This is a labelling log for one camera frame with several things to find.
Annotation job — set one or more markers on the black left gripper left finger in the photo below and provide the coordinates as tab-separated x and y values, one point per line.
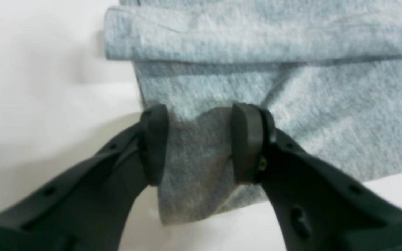
86	207

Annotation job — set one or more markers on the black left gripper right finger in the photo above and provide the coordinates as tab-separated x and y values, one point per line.
318	207

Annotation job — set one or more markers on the grey T-shirt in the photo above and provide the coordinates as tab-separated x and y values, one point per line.
329	71

